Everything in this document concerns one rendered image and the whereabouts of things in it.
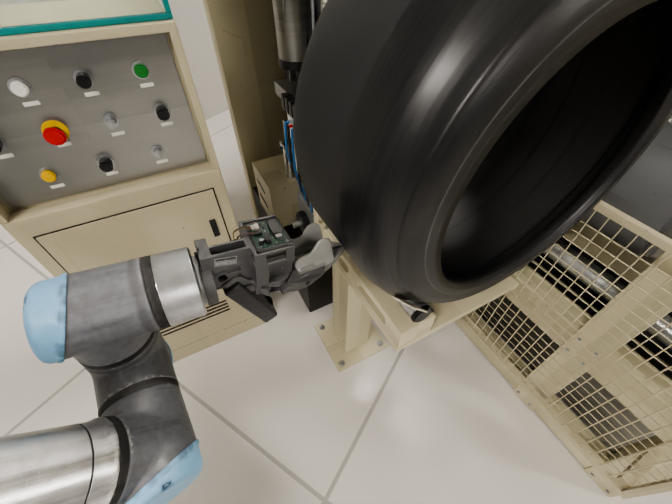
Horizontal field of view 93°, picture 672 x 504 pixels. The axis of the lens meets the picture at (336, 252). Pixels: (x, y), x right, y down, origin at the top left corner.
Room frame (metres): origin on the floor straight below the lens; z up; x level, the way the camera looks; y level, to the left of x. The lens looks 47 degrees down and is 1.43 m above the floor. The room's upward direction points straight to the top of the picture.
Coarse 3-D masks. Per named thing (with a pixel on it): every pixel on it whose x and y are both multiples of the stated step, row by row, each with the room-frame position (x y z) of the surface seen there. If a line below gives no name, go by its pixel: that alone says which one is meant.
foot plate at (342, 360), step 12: (324, 324) 0.83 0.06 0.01; (372, 324) 0.83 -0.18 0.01; (324, 336) 0.76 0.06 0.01; (372, 336) 0.76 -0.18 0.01; (336, 348) 0.70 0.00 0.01; (360, 348) 0.70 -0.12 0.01; (372, 348) 0.70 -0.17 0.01; (384, 348) 0.70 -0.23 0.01; (336, 360) 0.64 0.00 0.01; (348, 360) 0.64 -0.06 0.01; (360, 360) 0.64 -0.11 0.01
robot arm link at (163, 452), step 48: (144, 384) 0.15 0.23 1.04; (48, 432) 0.08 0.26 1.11; (96, 432) 0.08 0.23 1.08; (144, 432) 0.09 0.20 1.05; (192, 432) 0.10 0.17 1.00; (0, 480) 0.04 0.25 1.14; (48, 480) 0.04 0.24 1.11; (96, 480) 0.05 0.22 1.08; (144, 480) 0.05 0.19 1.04; (192, 480) 0.06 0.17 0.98
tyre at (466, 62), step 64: (384, 0) 0.39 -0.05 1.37; (448, 0) 0.33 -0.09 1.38; (512, 0) 0.31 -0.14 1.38; (576, 0) 0.31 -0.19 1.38; (640, 0) 0.34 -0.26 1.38; (320, 64) 0.42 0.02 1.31; (384, 64) 0.33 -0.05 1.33; (448, 64) 0.30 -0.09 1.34; (512, 64) 0.29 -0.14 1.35; (576, 64) 0.66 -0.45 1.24; (640, 64) 0.57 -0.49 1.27; (320, 128) 0.38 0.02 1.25; (384, 128) 0.30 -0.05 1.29; (448, 128) 0.28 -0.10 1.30; (512, 128) 0.71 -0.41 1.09; (576, 128) 0.61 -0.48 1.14; (640, 128) 0.48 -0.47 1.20; (320, 192) 0.37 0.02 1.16; (384, 192) 0.27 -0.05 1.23; (448, 192) 0.27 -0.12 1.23; (512, 192) 0.60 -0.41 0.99; (576, 192) 0.52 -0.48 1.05; (384, 256) 0.27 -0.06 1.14; (448, 256) 0.48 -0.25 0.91; (512, 256) 0.41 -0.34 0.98
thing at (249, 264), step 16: (240, 224) 0.31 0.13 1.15; (256, 224) 0.31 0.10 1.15; (272, 224) 0.31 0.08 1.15; (240, 240) 0.28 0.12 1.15; (256, 240) 0.29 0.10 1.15; (272, 240) 0.29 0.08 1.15; (288, 240) 0.29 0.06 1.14; (208, 256) 0.25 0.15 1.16; (224, 256) 0.25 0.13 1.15; (240, 256) 0.26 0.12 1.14; (256, 256) 0.26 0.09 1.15; (272, 256) 0.28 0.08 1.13; (288, 256) 0.27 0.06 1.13; (208, 272) 0.24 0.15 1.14; (224, 272) 0.26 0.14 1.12; (240, 272) 0.26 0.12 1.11; (256, 272) 0.25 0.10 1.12; (272, 272) 0.27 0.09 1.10; (288, 272) 0.28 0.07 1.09; (208, 288) 0.23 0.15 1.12; (256, 288) 0.26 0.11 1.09; (272, 288) 0.27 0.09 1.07; (208, 304) 0.23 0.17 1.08
